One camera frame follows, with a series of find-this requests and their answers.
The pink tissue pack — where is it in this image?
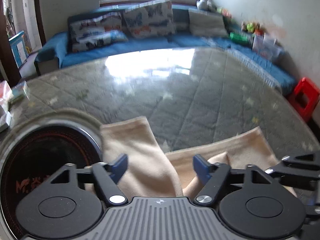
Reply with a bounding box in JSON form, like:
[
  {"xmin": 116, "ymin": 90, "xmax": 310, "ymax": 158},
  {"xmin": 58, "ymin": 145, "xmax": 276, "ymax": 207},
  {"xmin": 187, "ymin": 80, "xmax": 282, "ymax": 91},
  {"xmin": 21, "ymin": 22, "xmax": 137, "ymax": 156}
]
[{"xmin": 0, "ymin": 80, "xmax": 12, "ymax": 115}]

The red plastic stool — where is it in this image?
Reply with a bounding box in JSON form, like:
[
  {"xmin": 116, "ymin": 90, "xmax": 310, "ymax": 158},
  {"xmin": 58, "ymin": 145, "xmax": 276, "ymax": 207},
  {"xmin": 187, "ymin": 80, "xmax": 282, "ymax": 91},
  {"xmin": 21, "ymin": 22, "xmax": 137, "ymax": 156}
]
[{"xmin": 287, "ymin": 77, "xmax": 319, "ymax": 122}]

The green toy on sofa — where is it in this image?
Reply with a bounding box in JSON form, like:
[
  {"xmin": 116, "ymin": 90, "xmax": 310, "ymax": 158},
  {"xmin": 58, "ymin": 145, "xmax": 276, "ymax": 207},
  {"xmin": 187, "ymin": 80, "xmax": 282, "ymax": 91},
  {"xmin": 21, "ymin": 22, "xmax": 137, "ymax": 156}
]
[{"xmin": 229, "ymin": 32, "xmax": 252, "ymax": 46}]

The butterfly print cushion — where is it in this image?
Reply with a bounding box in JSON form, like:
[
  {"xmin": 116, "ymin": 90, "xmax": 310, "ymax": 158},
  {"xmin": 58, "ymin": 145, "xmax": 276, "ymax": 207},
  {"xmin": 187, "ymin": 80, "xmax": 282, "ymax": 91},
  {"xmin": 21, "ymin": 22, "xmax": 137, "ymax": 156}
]
[
  {"xmin": 123, "ymin": 0, "xmax": 176, "ymax": 38},
  {"xmin": 69, "ymin": 12, "xmax": 129, "ymax": 53}
]

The white plush toy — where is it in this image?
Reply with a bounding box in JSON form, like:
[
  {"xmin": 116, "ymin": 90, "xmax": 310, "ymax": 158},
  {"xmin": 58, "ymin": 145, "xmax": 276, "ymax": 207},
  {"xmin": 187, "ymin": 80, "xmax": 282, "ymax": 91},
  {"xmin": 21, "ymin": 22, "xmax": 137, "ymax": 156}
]
[{"xmin": 196, "ymin": 0, "xmax": 213, "ymax": 11}]

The butterfly print cushion left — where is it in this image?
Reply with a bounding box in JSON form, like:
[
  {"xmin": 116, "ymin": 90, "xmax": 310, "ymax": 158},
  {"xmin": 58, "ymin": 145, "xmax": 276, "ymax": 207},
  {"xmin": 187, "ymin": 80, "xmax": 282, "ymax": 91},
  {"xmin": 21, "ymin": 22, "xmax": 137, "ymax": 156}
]
[{"xmin": 69, "ymin": 12, "xmax": 129, "ymax": 53}]

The beige grey cushion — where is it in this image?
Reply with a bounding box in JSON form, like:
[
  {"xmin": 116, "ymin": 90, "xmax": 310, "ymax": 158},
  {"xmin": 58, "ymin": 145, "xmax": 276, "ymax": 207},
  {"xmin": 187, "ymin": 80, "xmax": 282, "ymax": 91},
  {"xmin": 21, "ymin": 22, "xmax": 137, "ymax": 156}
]
[{"xmin": 188, "ymin": 9, "xmax": 229, "ymax": 38}]

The clear plastic storage box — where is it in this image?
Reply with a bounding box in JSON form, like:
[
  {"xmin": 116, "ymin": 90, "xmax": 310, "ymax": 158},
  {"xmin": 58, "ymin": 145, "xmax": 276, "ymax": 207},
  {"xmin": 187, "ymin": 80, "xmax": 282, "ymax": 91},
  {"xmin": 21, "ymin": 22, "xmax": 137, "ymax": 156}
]
[{"xmin": 252, "ymin": 35, "xmax": 285, "ymax": 62}]

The blue sofa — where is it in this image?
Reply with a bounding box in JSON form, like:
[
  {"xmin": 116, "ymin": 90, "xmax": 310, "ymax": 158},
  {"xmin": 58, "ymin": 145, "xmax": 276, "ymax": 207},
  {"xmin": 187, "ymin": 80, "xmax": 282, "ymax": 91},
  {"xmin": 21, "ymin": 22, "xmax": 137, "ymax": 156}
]
[{"xmin": 35, "ymin": 5, "xmax": 297, "ymax": 95}]

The butterfly print cushion right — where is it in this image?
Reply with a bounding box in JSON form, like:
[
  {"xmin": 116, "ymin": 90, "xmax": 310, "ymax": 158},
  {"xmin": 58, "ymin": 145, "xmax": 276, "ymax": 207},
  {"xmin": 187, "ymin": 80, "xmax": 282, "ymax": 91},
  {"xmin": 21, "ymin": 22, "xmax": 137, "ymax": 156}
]
[{"xmin": 123, "ymin": 0, "xmax": 176, "ymax": 38}]

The blue white small cabinet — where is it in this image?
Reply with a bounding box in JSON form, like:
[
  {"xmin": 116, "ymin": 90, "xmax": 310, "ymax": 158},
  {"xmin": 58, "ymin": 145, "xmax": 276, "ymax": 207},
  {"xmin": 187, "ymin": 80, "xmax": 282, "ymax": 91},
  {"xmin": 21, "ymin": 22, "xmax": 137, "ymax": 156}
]
[{"xmin": 9, "ymin": 30, "xmax": 29, "ymax": 69}]

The cream knit garment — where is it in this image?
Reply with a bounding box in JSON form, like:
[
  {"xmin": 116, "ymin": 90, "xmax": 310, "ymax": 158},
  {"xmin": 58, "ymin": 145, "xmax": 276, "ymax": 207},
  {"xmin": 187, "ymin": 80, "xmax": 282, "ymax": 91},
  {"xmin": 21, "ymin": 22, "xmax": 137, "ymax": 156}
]
[{"xmin": 100, "ymin": 116, "xmax": 279, "ymax": 199}]

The round black induction hob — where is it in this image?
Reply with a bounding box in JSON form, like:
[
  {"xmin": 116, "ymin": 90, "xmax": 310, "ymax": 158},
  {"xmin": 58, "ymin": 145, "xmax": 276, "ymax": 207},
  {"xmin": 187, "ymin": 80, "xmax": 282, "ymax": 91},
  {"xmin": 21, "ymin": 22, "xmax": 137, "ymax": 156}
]
[{"xmin": 1, "ymin": 125, "xmax": 102, "ymax": 239}]

